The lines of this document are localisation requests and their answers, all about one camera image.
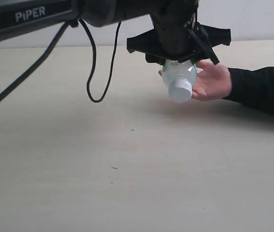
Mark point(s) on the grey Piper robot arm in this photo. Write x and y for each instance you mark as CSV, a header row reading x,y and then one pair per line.
x,y
19,17

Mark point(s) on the white capped green label bottle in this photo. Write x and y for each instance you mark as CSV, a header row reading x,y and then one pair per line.
x,y
179,78

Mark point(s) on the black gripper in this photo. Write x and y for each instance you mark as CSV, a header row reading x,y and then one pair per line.
x,y
169,40

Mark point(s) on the open bare human hand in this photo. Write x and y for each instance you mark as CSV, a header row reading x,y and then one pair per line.
x,y
213,82

